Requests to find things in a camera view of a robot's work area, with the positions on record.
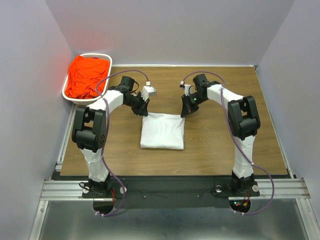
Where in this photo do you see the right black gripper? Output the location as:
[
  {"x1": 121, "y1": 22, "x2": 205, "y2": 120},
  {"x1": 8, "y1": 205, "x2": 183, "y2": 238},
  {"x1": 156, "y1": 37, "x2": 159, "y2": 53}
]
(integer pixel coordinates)
[{"x1": 180, "y1": 92, "x2": 207, "y2": 118}]

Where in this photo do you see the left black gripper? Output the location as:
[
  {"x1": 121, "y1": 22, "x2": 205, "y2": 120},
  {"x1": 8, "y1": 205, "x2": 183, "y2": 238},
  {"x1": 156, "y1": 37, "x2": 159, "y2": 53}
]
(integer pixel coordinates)
[{"x1": 124, "y1": 92, "x2": 150, "y2": 117}]

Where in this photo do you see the white t shirt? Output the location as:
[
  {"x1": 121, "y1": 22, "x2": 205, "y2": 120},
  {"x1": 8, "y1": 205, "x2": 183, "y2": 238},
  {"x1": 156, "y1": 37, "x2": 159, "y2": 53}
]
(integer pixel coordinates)
[{"x1": 140, "y1": 112, "x2": 185, "y2": 150}]

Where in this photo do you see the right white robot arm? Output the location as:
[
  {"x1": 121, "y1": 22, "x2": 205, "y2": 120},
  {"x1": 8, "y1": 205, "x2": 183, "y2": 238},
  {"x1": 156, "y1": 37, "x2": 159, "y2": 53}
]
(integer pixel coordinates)
[{"x1": 179, "y1": 71, "x2": 261, "y2": 195}]

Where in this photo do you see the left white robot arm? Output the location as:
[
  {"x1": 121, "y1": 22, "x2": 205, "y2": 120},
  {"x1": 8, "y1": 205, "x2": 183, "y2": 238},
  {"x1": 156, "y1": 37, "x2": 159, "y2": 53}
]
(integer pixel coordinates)
[{"x1": 71, "y1": 76, "x2": 156, "y2": 197}]

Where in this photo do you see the orange t shirt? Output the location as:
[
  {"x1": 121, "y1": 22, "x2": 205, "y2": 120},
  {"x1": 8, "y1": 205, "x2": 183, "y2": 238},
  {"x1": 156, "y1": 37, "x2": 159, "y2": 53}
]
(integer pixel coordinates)
[{"x1": 64, "y1": 55, "x2": 111, "y2": 100}]

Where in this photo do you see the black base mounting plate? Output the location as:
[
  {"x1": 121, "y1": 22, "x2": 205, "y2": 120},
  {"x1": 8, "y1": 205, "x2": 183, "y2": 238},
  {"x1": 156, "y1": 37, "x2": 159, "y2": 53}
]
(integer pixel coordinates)
[{"x1": 76, "y1": 176, "x2": 260, "y2": 214}]

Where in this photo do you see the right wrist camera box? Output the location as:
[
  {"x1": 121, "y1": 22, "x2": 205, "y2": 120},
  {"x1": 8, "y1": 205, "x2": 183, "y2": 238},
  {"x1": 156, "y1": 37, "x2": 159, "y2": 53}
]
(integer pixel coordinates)
[{"x1": 179, "y1": 80, "x2": 196, "y2": 96}]

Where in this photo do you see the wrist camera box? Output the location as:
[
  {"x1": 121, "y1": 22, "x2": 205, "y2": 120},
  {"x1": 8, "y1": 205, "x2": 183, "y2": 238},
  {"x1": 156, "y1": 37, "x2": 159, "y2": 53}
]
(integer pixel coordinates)
[
  {"x1": 179, "y1": 80, "x2": 196, "y2": 96},
  {"x1": 141, "y1": 85, "x2": 157, "y2": 100}
]

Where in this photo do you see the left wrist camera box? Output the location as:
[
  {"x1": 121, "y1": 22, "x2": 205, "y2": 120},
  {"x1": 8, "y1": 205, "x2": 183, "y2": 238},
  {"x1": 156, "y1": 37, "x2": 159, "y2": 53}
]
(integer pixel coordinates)
[{"x1": 141, "y1": 85, "x2": 157, "y2": 100}]

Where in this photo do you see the aluminium frame rail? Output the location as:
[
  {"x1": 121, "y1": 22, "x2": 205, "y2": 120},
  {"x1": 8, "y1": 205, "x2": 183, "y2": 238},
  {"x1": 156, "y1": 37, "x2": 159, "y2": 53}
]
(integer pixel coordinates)
[{"x1": 28, "y1": 104, "x2": 86, "y2": 240}]

